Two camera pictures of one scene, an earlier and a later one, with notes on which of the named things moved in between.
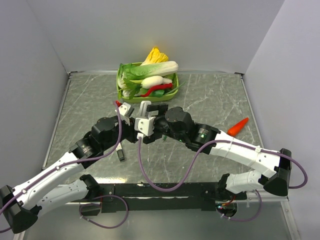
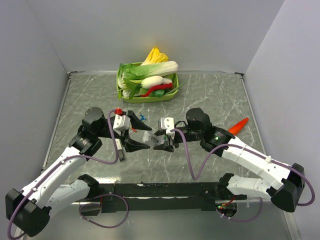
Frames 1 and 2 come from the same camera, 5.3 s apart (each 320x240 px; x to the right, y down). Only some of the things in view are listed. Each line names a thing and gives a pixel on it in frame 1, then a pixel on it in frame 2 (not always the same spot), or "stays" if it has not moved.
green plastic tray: [144, 99] stays
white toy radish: [153, 81] stays
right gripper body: [161, 125] → [191, 135]
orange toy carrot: [236, 128] stays
